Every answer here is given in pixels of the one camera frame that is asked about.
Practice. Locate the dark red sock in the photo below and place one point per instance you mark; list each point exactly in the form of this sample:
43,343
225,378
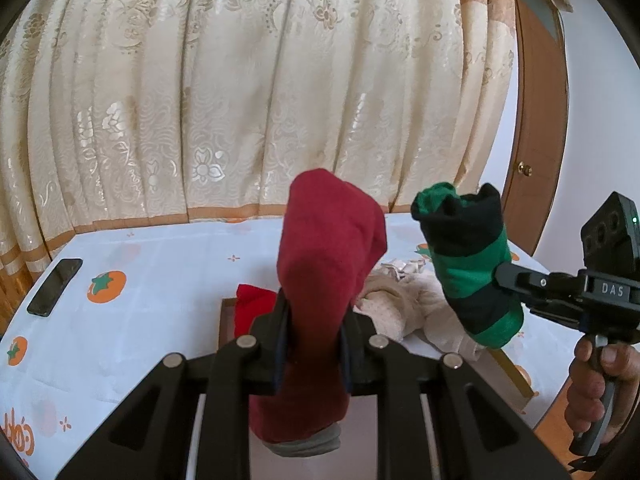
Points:
325,240

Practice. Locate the wooden tray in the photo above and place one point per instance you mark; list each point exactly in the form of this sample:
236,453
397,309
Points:
362,435

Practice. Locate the brass door knob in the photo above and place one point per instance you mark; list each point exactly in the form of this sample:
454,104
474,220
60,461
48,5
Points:
525,169

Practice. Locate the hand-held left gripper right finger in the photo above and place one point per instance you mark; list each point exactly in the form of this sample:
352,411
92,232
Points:
357,345

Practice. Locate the person's right hand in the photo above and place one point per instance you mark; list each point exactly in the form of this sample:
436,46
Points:
582,390

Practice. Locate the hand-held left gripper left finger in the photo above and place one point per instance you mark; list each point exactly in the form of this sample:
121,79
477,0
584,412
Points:
270,330

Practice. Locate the green and black striped sock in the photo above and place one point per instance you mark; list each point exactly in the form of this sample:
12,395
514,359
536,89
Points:
465,280

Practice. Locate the brown wooden door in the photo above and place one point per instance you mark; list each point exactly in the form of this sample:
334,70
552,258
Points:
535,110

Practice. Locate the beige floral curtain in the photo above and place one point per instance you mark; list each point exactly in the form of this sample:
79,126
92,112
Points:
200,85

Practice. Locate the bright red underwear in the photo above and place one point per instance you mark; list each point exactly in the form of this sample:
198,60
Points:
252,310

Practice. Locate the black smartphone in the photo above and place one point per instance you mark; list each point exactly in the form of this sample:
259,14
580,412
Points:
55,287

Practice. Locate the cream white underwear roll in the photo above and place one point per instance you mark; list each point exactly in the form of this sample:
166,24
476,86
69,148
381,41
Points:
447,327

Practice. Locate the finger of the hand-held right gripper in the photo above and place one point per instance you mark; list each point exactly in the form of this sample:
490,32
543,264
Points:
520,277
555,316

